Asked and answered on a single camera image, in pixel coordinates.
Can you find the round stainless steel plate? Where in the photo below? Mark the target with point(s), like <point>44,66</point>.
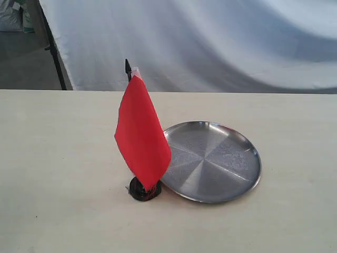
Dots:
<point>211,163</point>

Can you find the white backdrop cloth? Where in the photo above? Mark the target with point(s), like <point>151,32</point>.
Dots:
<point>198,46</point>

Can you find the black backdrop stand pole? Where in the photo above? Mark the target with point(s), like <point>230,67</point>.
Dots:
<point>53,51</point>

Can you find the white sacks in background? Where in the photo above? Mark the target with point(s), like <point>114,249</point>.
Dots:
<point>15,17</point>

